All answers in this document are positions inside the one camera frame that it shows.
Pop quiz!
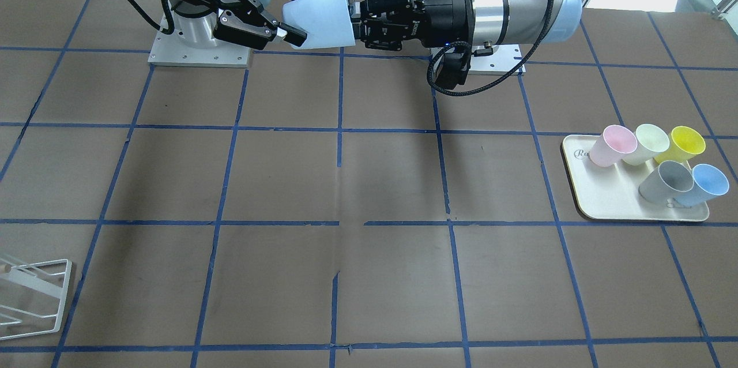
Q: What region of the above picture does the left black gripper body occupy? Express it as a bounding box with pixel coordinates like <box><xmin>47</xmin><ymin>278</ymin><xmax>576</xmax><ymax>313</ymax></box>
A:
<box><xmin>357</xmin><ymin>0</ymin><xmax>474</xmax><ymax>51</ymax></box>

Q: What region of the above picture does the light blue cup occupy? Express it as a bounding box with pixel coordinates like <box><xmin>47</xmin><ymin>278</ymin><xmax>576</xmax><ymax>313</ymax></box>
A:
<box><xmin>283</xmin><ymin>0</ymin><xmax>355</xmax><ymax>50</ymax></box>
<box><xmin>674</xmin><ymin>164</ymin><xmax>730</xmax><ymax>207</ymax></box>

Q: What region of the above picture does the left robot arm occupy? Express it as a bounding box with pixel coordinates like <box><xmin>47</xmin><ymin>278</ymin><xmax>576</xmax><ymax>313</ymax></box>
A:
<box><xmin>352</xmin><ymin>0</ymin><xmax>582</xmax><ymax>51</ymax></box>

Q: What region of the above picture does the pink cup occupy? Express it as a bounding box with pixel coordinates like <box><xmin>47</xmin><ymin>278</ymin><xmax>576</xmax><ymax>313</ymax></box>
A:
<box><xmin>589</xmin><ymin>125</ymin><xmax>638</xmax><ymax>167</ymax></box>

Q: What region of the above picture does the pale green cup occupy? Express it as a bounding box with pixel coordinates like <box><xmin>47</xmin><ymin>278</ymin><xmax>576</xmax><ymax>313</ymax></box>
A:
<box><xmin>623</xmin><ymin>123</ymin><xmax>671</xmax><ymax>166</ymax></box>

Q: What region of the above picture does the yellow cup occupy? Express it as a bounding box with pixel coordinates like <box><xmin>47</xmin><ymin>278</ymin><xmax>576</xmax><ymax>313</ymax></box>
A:
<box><xmin>654</xmin><ymin>126</ymin><xmax>706</xmax><ymax>164</ymax></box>

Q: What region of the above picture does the grey cup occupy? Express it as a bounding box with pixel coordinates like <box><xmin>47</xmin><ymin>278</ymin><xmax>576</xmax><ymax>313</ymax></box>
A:
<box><xmin>638</xmin><ymin>160</ymin><xmax>694</xmax><ymax>205</ymax></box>

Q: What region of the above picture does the cream plastic tray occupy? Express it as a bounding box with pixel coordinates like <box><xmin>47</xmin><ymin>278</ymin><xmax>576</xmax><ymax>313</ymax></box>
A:
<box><xmin>562</xmin><ymin>134</ymin><xmax>710</xmax><ymax>223</ymax></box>

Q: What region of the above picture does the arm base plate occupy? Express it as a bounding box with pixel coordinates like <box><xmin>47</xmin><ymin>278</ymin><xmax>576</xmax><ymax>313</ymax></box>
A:
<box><xmin>469</xmin><ymin>44</ymin><xmax>523</xmax><ymax>76</ymax></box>
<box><xmin>148</xmin><ymin>13</ymin><xmax>253</xmax><ymax>68</ymax></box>

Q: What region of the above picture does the white wire cup rack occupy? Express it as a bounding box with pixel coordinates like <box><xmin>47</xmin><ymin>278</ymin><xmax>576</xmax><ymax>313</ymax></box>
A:
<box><xmin>1</xmin><ymin>253</ymin><xmax>73</xmax><ymax>341</ymax></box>

